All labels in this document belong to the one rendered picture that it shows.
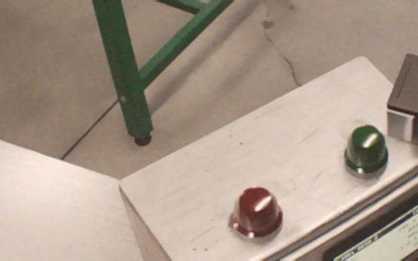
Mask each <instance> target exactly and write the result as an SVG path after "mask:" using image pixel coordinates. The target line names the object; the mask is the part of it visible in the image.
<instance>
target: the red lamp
mask: <svg viewBox="0 0 418 261"><path fill-rule="evenodd" d="M283 221H284V218H283V211H282V208H281V207H280V206H279V205H278V199H277V197H276V196H275V195H274V194H273V193H272V192H270V191H269V190H268V189H267V188H265V187H260V186H252V187H247V188H246V189H245V190H244V191H243V192H242V193H241V194H240V195H239V196H238V197H237V199H236V201H235V213H234V216H233V223H234V227H235V233H236V234H237V235H238V236H239V237H240V238H241V239H243V240H245V241H247V242H250V243H255V244H259V243H264V242H268V241H269V240H271V239H273V238H274V237H276V236H277V235H278V234H279V233H280V232H281V229H282V227H283Z"/></svg>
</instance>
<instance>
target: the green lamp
mask: <svg viewBox="0 0 418 261"><path fill-rule="evenodd" d="M388 160H389V152H388V150H387V147H386V140H385V136H384V134H382V132H381V131H380V130H379V129H378V128H377V127H376V126H374V125H359V126H357V127H356V128H354V130H353V131H352V132H351V133H350V134H349V137H348V139H347V147H346V149H345V151H344V166H345V167H346V170H347V172H348V173H350V174H351V175H353V176H355V177H356V178H360V179H371V178H376V177H378V176H379V175H381V174H382V173H383V172H384V171H385V169H386V168H387V166H388Z"/></svg>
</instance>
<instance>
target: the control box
mask: <svg viewBox="0 0 418 261"><path fill-rule="evenodd" d="M393 87H394V86H393V85H392V84H391V83H390V82H389V81H388V80H387V79H386V77H384V76H383V75H382V74H381V73H380V72H379V71H378V70H377V69H376V67H375V66H373V65H372V64H371V63H370V62H369V61H368V60H367V59H366V58H365V57H363V56H360V57H357V58H355V59H352V60H351V61H349V62H348V63H346V64H342V65H341V66H340V67H338V68H336V69H333V70H331V71H330V72H329V73H327V74H325V75H323V76H320V77H318V78H316V79H315V80H313V81H311V82H310V83H306V84H304V85H303V86H301V87H299V88H297V89H295V90H294V91H293V92H289V93H287V94H285V95H284V96H282V97H280V98H278V99H276V100H274V101H273V102H270V103H268V104H266V105H264V106H262V107H261V108H259V109H257V110H255V111H253V112H251V113H250V114H248V115H246V116H244V117H242V118H239V119H237V120H235V121H232V122H231V123H230V124H228V125H227V126H224V127H222V128H220V129H219V130H216V131H214V132H212V133H211V134H209V135H208V136H206V137H202V138H201V139H199V140H196V141H194V142H192V143H191V144H189V145H188V146H186V147H184V148H182V149H180V150H178V151H176V152H174V153H172V154H171V155H167V156H166V157H164V158H162V159H160V160H158V161H156V162H155V163H153V164H151V165H149V166H147V167H145V168H143V169H141V170H139V171H137V172H135V173H133V174H132V175H130V176H128V177H126V178H123V179H122V180H121V181H120V182H119V192H120V194H121V199H122V201H123V203H124V206H125V209H126V212H127V215H128V217H129V220H130V223H131V226H132V229H133V231H134V233H135V237H136V239H137V242H138V245H139V247H140V251H141V254H142V256H143V259H144V261H324V259H323V258H324V255H325V254H326V253H328V252H329V251H331V250H332V249H335V248H337V247H339V245H341V244H343V243H344V242H345V241H347V240H349V239H351V238H352V237H353V236H355V235H357V234H358V233H361V232H363V230H366V229H367V228H368V227H369V226H371V225H373V224H374V223H376V222H378V221H379V220H381V219H382V218H383V217H385V216H387V215H389V214H391V213H392V212H393V211H395V210H396V209H397V208H399V207H400V206H402V205H404V204H405V203H407V202H409V201H410V200H411V199H413V198H415V197H416V196H418V130H414V139H413V140H412V141H407V140H402V139H398V138H396V137H393V136H389V135H387V113H386V108H387V101H388V98H389V95H390V93H391V92H392V88H393ZM359 125H374V126H376V127H377V128H378V129H379V130H380V131H381V132H382V134H384V136H385V140H386V147H387V150H388V152H389V160H388V166H387V168H386V169H385V171H384V172H383V173H382V174H381V175H379V176H378V177H376V178H371V179H360V178H356V177H355V176H353V175H351V174H350V173H348V172H347V170H346V167H345V166H344V151H345V149H346V147H347V139H348V137H349V134H350V133H351V132H352V131H353V130H354V128H356V127H357V126H359ZM252 186H260V187H265V188H267V189H268V190H269V191H270V192H272V193H273V194H274V195H275V196H276V197H277V199H278V205H279V206H280V207H281V208H282V211H283V218H284V221H283V227H282V229H281V232H280V233H279V234H278V235H277V236H276V237H274V238H273V239H271V240H269V241H268V242H264V243H259V244H255V243H250V242H247V241H245V240H243V239H241V238H240V237H239V236H238V235H237V234H236V233H235V227H234V223H233V216H234V213H235V201H236V199H237V197H238V196H239V195H240V194H241V193H242V192H243V191H244V190H245V189H246V188H247V187H252ZM416 259H418V251H416V252H415V253H414V254H413V255H411V256H410V257H409V258H407V259H404V260H403V261H415V260H416Z"/></svg>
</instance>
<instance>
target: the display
mask: <svg viewBox="0 0 418 261"><path fill-rule="evenodd" d="M416 251H418V196H416V197H415V198H413V199H411V200H410V201H409V202H407V203H405V204H404V205H402V206H400V207H399V208H397V209H396V210H395V211H393V212H392V213H391V214H389V215H387V216H385V217H383V218H382V219H381V220H379V221H378V222H376V223H374V224H373V225H371V226H369V227H368V228H367V229H366V230H363V232H361V233H358V234H357V235H355V236H353V237H352V238H351V239H349V240H347V241H345V242H344V243H343V244H341V245H339V247H337V248H335V249H332V250H331V251H329V252H328V253H326V254H325V255H324V258H323V259H324V261H403V260H404V259H407V258H409V257H410V256H411V255H413V254H414V253H415V252H416Z"/></svg>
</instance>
